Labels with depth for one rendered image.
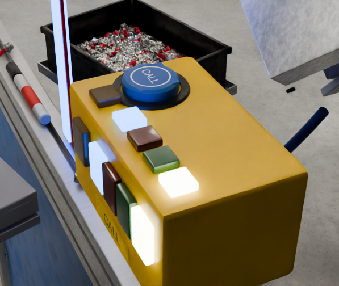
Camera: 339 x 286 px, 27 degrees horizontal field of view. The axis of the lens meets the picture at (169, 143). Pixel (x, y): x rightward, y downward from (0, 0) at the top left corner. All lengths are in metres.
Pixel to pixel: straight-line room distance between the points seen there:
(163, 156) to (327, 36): 0.42
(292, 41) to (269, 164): 0.39
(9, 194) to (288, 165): 0.25
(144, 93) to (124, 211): 0.09
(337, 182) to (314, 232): 0.24
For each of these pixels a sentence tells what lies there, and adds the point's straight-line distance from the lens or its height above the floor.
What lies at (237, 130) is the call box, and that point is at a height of 1.07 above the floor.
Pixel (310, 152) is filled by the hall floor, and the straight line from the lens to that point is 2.29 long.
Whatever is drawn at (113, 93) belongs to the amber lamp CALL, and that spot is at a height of 1.08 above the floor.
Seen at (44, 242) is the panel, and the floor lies 0.60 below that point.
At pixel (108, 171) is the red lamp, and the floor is 1.06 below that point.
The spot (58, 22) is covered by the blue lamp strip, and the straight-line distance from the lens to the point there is 0.73.
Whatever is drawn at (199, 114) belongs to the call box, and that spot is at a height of 1.07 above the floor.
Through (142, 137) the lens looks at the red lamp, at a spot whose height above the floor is 1.08.
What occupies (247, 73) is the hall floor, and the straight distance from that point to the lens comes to 2.67.
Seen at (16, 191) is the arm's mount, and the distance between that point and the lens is 0.59.
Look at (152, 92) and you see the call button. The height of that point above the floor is 1.08.
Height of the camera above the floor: 1.33
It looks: 36 degrees down
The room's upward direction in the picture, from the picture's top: 1 degrees clockwise
